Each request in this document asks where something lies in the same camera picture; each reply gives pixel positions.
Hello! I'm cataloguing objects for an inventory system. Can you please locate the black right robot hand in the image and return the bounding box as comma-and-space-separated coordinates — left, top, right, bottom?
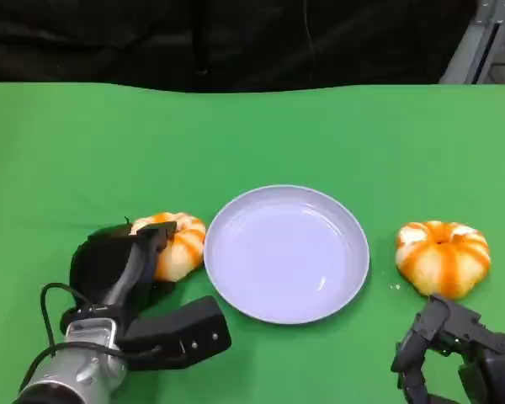
390, 293, 505, 404

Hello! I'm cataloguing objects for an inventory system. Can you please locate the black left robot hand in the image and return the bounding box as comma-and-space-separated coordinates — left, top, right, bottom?
68, 217, 178, 315

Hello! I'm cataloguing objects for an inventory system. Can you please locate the orange striped bread roll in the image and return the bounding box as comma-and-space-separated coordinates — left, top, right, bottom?
394, 219, 492, 300
130, 211, 206, 283

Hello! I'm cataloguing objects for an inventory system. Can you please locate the lilac plate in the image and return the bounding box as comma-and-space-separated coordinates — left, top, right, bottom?
203, 183, 370, 325

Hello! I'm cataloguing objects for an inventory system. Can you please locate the green table cloth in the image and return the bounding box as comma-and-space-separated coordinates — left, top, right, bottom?
0, 82, 505, 404

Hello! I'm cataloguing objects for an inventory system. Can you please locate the black backdrop curtain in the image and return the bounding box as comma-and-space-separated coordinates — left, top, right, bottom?
0, 0, 476, 93

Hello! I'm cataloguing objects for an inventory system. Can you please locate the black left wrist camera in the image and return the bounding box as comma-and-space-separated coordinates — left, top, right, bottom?
117, 295, 232, 371

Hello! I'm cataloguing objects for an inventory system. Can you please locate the grey aluminium frame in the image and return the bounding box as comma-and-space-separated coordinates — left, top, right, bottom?
438, 0, 505, 85

